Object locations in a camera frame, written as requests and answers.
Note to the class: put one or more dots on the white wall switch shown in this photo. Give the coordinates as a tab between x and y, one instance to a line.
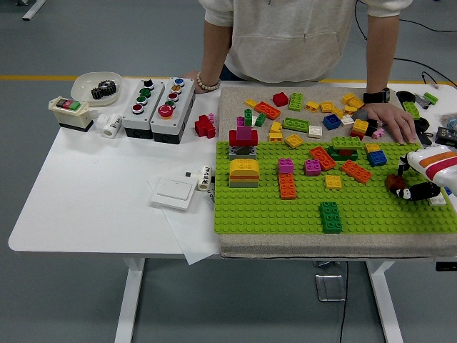
175	193

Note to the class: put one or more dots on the small lime brick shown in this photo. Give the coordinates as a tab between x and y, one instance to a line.
431	98

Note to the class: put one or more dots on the small yellow brick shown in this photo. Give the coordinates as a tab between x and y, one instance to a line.
356	103
311	106
350	110
251	103
338	113
348	98

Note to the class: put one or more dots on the pink two-by-two brick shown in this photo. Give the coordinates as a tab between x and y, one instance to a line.
286	165

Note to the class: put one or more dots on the cream red-green switch box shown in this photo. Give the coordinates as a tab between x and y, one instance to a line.
71	114

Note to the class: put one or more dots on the white printed label strip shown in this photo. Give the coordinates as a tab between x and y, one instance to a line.
210	197

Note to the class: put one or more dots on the black table height controller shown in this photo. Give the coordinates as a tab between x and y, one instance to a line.
446	267

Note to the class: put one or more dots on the person's left hand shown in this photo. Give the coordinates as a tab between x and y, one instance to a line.
391	118

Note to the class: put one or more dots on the yellow domed brick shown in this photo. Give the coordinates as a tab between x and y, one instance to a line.
243	165

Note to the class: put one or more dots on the magenta two-by-two brick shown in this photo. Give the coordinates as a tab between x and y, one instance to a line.
312	167

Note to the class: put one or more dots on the grey-brown cushion mat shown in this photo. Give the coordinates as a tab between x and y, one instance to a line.
267	246

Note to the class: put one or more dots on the yellow printed brick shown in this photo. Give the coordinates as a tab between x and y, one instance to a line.
275	137

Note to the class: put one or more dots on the green studded baseplate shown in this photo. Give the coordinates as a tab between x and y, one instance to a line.
250	214

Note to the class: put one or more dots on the narrow white brick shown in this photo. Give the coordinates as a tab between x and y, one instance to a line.
254	120

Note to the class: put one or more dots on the black button device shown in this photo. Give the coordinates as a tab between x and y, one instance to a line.
446	135

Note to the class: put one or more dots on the thin orange brick layer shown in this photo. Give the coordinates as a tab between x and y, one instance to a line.
243	177

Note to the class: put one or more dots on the black wrist watch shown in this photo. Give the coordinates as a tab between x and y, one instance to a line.
375	96

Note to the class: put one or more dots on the metal floor socket box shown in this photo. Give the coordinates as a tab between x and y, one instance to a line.
330	287

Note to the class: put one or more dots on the grey base brick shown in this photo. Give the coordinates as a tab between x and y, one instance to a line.
232	153

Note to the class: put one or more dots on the lime two-by-four plate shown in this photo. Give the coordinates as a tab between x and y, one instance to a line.
296	124

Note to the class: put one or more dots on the white paper sheet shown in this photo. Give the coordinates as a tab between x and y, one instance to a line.
193	236

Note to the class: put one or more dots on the white background table foot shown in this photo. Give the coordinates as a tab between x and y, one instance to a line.
34	9

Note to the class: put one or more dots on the dark green two-by-four brick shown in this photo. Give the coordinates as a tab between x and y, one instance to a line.
330	217

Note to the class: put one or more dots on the white plastic bowl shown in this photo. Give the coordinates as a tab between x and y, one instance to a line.
84	85

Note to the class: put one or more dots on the red brick under yellow brick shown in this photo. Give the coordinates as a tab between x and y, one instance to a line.
356	135

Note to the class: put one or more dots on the brown two-by-two brick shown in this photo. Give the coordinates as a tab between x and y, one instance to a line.
394	181

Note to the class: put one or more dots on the red two-by-two brick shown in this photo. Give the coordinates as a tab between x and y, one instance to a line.
281	99

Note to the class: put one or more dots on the white table leg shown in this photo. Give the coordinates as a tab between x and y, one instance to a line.
130	303
385	303

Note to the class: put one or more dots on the red arch brick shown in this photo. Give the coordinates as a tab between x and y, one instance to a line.
232	138

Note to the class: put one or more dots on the orange two-by-four brick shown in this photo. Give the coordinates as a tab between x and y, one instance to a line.
322	158
287	186
356	170
267	110

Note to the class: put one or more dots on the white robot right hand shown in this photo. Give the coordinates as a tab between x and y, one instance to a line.
435	162

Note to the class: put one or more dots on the black brick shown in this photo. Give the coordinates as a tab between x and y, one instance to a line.
372	128

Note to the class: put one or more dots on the tall pink brick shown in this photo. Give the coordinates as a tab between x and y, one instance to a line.
244	133

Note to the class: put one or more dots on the blue two-by-two brick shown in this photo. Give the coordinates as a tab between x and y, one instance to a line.
377	159
332	121

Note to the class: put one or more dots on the small green brick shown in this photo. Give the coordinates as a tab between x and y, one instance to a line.
261	119

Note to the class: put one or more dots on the yellow two-by-two brick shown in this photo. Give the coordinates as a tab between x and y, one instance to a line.
360	125

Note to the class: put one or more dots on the small grey device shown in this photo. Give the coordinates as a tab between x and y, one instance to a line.
423	101

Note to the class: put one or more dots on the black metal gear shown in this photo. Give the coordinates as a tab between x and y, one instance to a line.
103	91

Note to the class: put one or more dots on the white two-by-two plate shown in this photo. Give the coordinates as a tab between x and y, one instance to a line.
315	131
439	201

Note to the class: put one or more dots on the small blue brick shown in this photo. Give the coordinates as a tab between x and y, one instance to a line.
448	190

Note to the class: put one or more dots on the dark green arch brick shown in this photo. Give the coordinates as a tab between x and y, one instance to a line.
333	154

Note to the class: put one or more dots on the person's left forearm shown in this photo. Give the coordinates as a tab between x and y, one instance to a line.
381	53

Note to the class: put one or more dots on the grey four-button control box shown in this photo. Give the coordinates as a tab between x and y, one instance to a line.
137	121

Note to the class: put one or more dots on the grey emergency-stop control box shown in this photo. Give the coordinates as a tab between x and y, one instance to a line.
168	126

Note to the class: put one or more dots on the grey rounded brick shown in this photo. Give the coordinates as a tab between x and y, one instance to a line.
360	115

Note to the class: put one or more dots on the person's right hand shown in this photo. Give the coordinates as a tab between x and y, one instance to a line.
192	74

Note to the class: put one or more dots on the lime two-by-four brick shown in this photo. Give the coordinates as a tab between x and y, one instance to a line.
296	101
347	142

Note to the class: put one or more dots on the small pink brick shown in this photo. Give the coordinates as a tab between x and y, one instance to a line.
212	117
379	133

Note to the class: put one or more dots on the red cross-shaped brick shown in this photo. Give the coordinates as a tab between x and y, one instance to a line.
204	126

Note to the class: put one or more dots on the yellow sloped brick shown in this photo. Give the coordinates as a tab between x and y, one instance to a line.
276	127

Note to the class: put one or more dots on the tall green narrow brick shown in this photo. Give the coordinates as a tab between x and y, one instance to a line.
248	117

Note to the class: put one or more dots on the grey-olive brick layer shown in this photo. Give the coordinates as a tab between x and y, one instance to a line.
243	184

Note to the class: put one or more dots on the yellow two-by-two plate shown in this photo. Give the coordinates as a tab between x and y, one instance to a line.
372	147
327	106
333	181
293	141

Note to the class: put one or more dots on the person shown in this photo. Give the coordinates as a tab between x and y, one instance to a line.
285	35

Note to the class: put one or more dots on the small white brick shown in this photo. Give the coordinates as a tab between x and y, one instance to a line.
347	121

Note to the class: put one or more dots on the plastic bag with blue parts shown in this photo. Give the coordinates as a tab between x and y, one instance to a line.
450	121

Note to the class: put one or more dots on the small red-brown brick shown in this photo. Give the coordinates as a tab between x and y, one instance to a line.
347	152

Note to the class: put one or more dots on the labelled white pipe fitting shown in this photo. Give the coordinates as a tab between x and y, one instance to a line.
205	177

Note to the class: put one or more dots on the person's right forearm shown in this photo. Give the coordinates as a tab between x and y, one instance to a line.
214	50

